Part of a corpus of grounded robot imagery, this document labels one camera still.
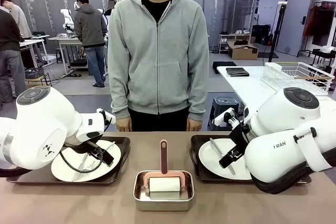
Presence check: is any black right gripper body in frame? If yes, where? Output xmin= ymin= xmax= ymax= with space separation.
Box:
xmin=228 ymin=123 xmax=251 ymax=156

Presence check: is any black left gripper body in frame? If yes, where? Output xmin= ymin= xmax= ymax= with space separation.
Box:
xmin=64 ymin=138 xmax=105 ymax=156

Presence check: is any silver fork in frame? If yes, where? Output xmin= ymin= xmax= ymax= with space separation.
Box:
xmin=75 ymin=141 xmax=117 ymax=175

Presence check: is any white round plate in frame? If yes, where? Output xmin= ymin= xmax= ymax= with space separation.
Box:
xmin=198 ymin=137 xmax=253 ymax=180
xmin=51 ymin=140 xmax=122 ymax=182

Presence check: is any silver table knife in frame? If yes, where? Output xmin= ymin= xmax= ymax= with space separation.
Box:
xmin=209 ymin=137 xmax=236 ymax=176

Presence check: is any dark brown serving tray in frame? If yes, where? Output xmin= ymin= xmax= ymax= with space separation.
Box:
xmin=6 ymin=136 xmax=131 ymax=186
xmin=190 ymin=134 xmax=312 ymax=185

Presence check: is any pink-handled lint roller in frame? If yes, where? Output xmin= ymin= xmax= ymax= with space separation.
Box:
xmin=143 ymin=139 xmax=186 ymax=200

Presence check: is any grey-sleeved left forearm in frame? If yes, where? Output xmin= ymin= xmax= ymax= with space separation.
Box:
xmin=186 ymin=71 xmax=210 ymax=121

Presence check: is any grey-sleeved right forearm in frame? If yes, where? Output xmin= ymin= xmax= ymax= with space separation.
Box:
xmin=108 ymin=71 xmax=131 ymax=120

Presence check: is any person's right hand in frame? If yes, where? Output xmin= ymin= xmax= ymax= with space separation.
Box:
xmin=116 ymin=118 xmax=132 ymax=132

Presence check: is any person's left hand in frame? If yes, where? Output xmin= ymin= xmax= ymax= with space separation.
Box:
xmin=186 ymin=119 xmax=203 ymax=132

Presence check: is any dark plastic stool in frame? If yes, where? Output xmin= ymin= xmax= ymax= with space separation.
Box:
xmin=208 ymin=97 xmax=240 ymax=132

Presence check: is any white side table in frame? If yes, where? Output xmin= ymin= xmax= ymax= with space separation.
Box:
xmin=217 ymin=65 xmax=336 ymax=120

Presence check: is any folded dark cloth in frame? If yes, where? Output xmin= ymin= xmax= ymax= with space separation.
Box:
xmin=226 ymin=67 xmax=250 ymax=78

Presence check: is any rectangular metal container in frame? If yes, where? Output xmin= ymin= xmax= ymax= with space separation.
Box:
xmin=133 ymin=170 xmax=195 ymax=212

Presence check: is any open cardboard box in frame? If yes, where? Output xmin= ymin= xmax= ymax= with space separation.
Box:
xmin=227 ymin=40 xmax=259 ymax=60

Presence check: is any low shoe shelf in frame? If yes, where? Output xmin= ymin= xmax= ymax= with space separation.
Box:
xmin=218 ymin=29 xmax=253 ymax=54

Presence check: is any person in grey hoodie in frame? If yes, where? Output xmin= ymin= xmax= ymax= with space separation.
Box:
xmin=107 ymin=0 xmax=210 ymax=132

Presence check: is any white robot workbench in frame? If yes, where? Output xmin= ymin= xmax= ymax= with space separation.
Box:
xmin=47 ymin=34 xmax=85 ymax=74

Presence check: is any black utility cart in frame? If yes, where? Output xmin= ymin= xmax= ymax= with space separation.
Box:
xmin=311 ymin=47 xmax=336 ymax=77

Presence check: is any white office desk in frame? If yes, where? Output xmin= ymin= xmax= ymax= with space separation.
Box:
xmin=19 ymin=34 xmax=50 ymax=69

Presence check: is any person in dark brown top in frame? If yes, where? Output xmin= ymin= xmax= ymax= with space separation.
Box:
xmin=0 ymin=8 xmax=27 ymax=104

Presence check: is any man in grey jacket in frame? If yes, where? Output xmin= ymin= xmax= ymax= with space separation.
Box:
xmin=73 ymin=0 xmax=108 ymax=88

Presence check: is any black clothes rack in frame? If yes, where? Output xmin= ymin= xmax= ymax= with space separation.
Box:
xmin=297 ymin=1 xmax=336 ymax=58

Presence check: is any person in beige sweater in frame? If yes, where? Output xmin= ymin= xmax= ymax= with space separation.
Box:
xmin=0 ymin=0 xmax=33 ymax=40

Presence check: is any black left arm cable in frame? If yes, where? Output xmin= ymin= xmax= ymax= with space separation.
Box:
xmin=0 ymin=144 xmax=106 ymax=178

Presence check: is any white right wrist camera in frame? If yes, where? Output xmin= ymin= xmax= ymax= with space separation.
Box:
xmin=213 ymin=106 xmax=236 ymax=126

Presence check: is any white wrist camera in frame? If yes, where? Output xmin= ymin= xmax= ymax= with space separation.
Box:
xmin=96 ymin=108 xmax=117 ymax=125
xmin=213 ymin=106 xmax=236 ymax=126

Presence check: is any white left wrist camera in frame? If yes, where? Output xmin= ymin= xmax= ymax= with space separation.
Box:
xmin=96 ymin=108 xmax=117 ymax=125

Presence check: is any black right arm cable sleeve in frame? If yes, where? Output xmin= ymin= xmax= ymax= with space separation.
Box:
xmin=251 ymin=150 xmax=336 ymax=195

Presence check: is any white wire dish rack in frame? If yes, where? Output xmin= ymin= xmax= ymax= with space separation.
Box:
xmin=261 ymin=61 xmax=336 ymax=96

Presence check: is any black wire shelf with basket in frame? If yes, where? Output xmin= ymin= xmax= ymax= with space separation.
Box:
xmin=25 ymin=67 xmax=50 ymax=87

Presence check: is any tall black camera stand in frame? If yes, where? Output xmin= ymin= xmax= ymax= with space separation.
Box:
xmin=267 ymin=1 xmax=289 ymax=62

